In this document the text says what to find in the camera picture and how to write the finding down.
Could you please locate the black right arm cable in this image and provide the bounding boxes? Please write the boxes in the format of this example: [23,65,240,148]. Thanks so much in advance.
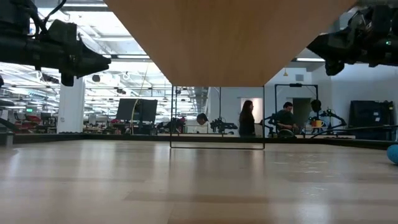
[310,124,398,139]

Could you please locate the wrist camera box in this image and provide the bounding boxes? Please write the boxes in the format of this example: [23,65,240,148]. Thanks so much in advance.
[345,8,374,34]
[48,19,78,44]

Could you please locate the black table frame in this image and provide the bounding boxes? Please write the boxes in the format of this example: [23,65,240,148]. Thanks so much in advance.
[0,133,398,151]

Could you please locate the white pillar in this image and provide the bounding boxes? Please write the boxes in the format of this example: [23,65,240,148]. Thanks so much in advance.
[57,76,86,134]

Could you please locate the person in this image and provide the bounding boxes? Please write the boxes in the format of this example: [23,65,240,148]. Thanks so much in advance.
[310,98,323,113]
[195,112,210,126]
[238,100,257,138]
[274,101,300,134]

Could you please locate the ceiling light strip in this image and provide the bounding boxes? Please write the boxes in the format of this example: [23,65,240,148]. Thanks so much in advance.
[295,57,326,63]

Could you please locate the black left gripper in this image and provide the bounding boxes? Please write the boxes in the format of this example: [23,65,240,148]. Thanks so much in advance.
[25,38,112,88]

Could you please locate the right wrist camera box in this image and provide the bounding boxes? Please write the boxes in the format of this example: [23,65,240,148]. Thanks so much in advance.
[345,8,374,34]

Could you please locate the black cabinet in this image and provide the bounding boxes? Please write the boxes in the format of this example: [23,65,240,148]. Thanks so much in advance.
[348,99,396,141]

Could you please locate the black stand frame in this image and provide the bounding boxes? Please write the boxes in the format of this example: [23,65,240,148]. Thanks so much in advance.
[274,83,319,135]

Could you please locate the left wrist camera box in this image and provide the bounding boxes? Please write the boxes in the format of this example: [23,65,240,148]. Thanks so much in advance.
[48,19,78,44]

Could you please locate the blue ball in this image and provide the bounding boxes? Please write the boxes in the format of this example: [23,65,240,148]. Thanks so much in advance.
[386,144,398,165]

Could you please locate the small grey cylinder post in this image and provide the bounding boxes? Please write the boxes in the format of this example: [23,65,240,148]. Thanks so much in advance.
[4,131,15,149]

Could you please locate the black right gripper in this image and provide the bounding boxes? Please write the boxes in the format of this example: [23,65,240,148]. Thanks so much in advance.
[307,29,386,77]

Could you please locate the dark background monitor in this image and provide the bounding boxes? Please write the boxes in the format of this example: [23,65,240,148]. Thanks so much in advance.
[116,98,159,123]

